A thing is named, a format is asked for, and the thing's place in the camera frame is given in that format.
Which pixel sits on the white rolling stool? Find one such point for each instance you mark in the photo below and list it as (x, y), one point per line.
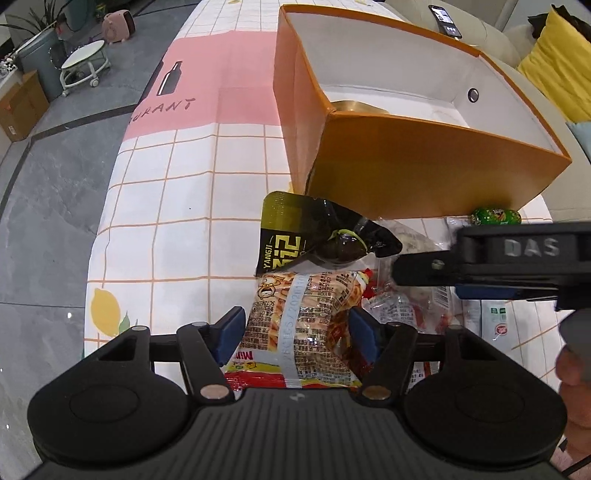
(85, 64)

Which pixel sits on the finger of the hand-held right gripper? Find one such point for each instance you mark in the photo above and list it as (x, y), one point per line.
(425, 270)
(489, 291)

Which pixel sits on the red white snack packet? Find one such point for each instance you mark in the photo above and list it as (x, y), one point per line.
(401, 309)

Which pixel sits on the gold foil packet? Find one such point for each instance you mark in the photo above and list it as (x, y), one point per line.
(360, 107)

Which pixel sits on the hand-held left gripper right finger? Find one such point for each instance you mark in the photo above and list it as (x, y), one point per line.
(364, 333)

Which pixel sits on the green sausage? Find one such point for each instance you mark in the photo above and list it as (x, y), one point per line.
(494, 216)

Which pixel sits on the white packet green label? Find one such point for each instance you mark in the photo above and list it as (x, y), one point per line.
(497, 321)

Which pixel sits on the black snack packet yellow print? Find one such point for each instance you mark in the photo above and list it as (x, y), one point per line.
(286, 221)

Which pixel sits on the dark cloth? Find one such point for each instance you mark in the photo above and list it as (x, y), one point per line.
(542, 23)

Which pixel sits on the person's right hand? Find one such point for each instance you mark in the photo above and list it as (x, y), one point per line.
(575, 369)

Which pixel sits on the clear plastic snack packet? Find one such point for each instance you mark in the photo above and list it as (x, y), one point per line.
(415, 236)

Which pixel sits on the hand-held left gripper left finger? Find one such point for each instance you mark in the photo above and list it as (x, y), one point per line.
(230, 333)

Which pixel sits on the brown cardboard carton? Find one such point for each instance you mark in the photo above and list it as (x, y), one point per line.
(21, 108)

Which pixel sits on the pink heater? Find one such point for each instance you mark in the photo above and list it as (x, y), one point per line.
(121, 26)

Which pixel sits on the yellow pillow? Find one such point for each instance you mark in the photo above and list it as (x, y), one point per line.
(561, 74)

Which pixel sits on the printed checked tablecloth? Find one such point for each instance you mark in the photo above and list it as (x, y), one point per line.
(184, 184)

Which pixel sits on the orange snack stick packet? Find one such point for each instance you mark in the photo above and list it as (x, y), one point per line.
(300, 323)

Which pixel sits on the orange cardboard box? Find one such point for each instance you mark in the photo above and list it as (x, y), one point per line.
(415, 161)

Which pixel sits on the grey plant pot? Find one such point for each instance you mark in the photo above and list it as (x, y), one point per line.
(41, 64)

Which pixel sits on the long-leaf potted plant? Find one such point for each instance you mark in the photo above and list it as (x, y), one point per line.
(32, 21)

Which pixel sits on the light blue cushion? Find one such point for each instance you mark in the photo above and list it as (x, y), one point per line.
(581, 141)

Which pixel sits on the black smartphone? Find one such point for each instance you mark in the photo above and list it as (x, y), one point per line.
(445, 21)

